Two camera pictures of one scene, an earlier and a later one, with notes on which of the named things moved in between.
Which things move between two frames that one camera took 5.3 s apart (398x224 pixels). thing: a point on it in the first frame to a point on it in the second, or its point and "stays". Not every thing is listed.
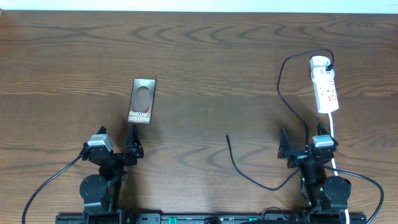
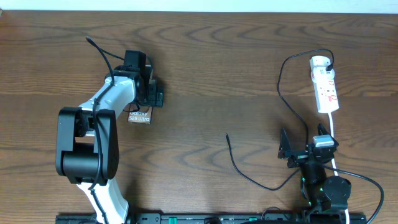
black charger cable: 231,154 stays
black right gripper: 285,152 stays
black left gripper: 116,157 to 156,94
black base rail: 212,218 stays
